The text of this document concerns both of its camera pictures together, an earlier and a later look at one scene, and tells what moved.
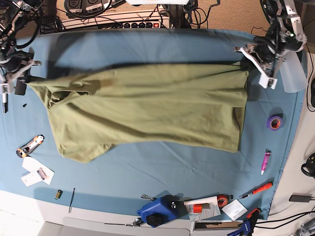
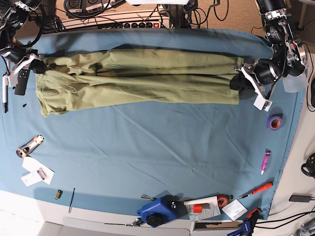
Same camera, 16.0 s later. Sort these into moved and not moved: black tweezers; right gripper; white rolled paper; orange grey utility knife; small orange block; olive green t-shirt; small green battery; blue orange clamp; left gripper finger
Moved: right gripper; olive green t-shirt; left gripper finger
Not moved: small orange block; small green battery; blue orange clamp; black tweezers; white rolled paper; orange grey utility knife
